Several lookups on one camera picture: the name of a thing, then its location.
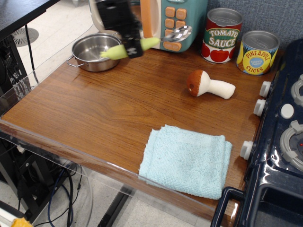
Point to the dark blue toy stove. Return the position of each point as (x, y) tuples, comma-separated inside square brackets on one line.
[(273, 192)]

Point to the light blue folded towel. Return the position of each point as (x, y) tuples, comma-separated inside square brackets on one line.
[(186, 161)]

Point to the tomato sauce can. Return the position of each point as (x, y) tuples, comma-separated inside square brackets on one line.
[(222, 30)]

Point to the white stove knob rear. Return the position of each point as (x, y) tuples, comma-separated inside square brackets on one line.
[(265, 89)]

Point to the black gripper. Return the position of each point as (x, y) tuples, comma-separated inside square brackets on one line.
[(117, 15)]

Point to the white stove knob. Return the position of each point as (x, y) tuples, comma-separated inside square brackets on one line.
[(259, 107), (265, 89), (246, 149)]

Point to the toy microwave teal and cream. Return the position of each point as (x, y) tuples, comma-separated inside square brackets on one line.
[(160, 17)]

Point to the white stove knob front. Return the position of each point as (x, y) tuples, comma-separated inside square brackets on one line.
[(246, 149)]

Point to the spoon with green handle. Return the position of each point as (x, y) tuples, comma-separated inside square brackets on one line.
[(172, 41)]

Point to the white stove knob middle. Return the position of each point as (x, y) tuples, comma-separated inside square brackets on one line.
[(259, 107)]

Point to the plush mushroom toy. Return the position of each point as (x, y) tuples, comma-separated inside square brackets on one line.
[(199, 82)]

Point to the stainless steel pot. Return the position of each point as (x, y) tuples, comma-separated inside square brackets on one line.
[(86, 52)]

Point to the pineapple slices can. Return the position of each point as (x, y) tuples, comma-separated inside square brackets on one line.
[(257, 52)]

